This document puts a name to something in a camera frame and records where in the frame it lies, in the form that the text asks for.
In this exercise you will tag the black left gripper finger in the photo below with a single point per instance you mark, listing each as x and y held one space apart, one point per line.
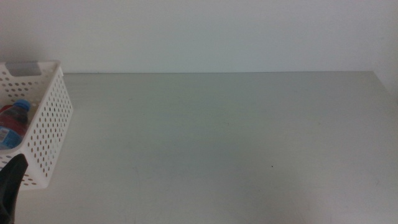
11 186

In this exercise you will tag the red cola can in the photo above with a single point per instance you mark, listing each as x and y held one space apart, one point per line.
4 109

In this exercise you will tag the clear water bottle blue cap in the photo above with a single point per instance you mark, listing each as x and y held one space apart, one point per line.
21 105

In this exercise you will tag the white perforated plastic basket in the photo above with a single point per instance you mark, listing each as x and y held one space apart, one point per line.
49 124

